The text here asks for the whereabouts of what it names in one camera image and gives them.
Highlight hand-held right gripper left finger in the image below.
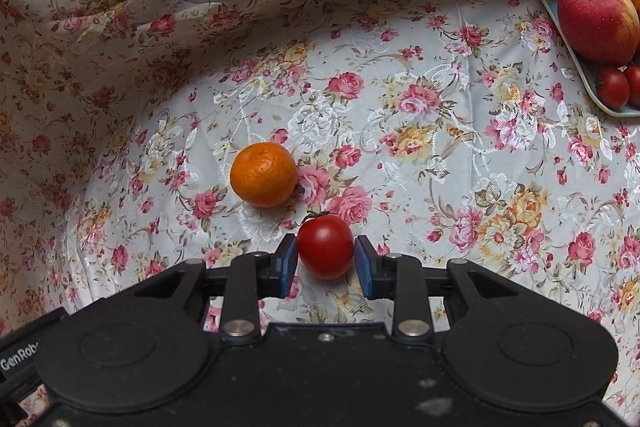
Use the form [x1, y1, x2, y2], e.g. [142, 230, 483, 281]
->
[134, 234, 300, 345]

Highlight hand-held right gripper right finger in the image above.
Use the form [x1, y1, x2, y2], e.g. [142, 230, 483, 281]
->
[353, 235, 519, 342]

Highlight red cherry tomato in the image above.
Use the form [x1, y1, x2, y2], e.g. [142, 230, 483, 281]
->
[296, 210, 355, 280]
[623, 66, 640, 106]
[594, 67, 631, 112]

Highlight small mandarin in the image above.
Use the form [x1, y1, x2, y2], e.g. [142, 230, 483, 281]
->
[229, 142, 299, 208]

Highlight floral tablecloth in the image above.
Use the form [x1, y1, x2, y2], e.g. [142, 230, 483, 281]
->
[0, 0, 640, 427]

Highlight light green tray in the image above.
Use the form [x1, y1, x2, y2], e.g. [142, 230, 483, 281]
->
[540, 0, 640, 118]

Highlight red apple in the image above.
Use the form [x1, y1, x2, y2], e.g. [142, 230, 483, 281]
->
[557, 0, 640, 68]

